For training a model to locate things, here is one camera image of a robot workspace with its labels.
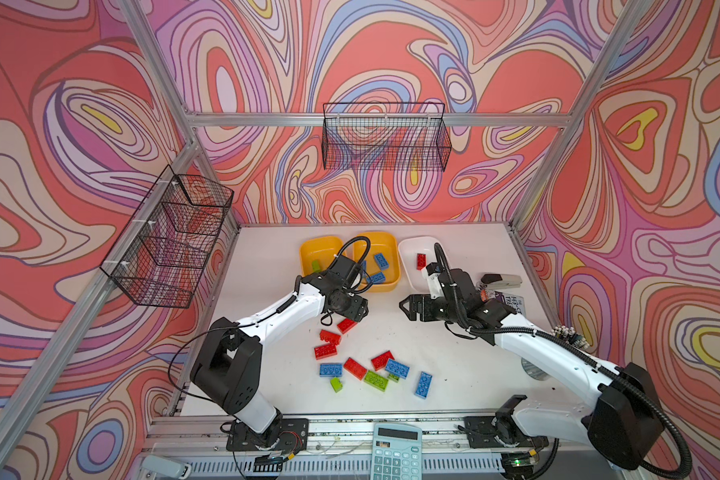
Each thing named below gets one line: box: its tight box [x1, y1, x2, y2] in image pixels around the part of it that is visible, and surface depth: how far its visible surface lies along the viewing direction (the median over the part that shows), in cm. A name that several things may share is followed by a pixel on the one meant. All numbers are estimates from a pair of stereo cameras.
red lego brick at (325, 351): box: [314, 344, 337, 360], surface depth 88 cm
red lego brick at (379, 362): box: [371, 350, 395, 371], surface depth 86 cm
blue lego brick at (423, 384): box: [415, 372, 433, 398], surface depth 82 cm
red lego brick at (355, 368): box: [343, 357, 367, 381], surface depth 85 cm
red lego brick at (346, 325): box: [337, 318, 357, 334], surface depth 93 cm
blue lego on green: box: [384, 358, 410, 379], surface depth 83 cm
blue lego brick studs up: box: [374, 253, 389, 270], surface depth 108 cm
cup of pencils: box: [550, 325, 590, 349], surface depth 74 cm
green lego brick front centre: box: [364, 370, 389, 392], surface depth 84 cm
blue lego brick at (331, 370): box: [319, 363, 343, 377], surface depth 84 cm
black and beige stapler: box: [477, 274, 523, 290], surface depth 102 cm
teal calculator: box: [370, 422, 423, 480], surface depth 70 cm
